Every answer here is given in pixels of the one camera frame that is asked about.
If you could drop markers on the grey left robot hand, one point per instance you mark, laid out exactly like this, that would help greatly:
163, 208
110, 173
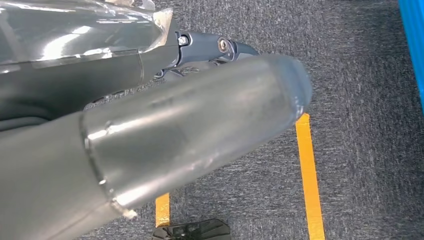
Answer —
66, 39

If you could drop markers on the blue steel shelf rack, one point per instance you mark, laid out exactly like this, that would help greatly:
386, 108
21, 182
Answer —
414, 39

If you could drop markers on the black robot foot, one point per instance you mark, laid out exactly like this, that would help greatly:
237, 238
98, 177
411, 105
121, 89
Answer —
192, 232

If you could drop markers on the yellow floor tape square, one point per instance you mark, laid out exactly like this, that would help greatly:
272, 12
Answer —
309, 182

